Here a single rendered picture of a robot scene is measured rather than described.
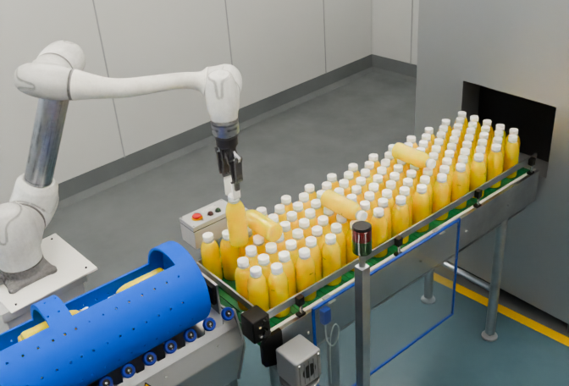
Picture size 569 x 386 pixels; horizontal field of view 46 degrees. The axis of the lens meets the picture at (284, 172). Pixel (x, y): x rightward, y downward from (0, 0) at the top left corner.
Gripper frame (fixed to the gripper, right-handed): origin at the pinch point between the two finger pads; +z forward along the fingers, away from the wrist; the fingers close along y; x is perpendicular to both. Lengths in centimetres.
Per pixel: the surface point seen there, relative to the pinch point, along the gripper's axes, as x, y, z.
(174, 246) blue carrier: -27.5, 6.0, 8.2
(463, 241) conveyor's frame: 96, 27, 54
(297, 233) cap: 18.3, 11.4, 21.6
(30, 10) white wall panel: 31, -274, -9
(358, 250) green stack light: 18.3, 42.7, 13.0
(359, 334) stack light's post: 19, 42, 50
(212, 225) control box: 0.5, -18.3, 24.2
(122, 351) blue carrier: -56, 21, 24
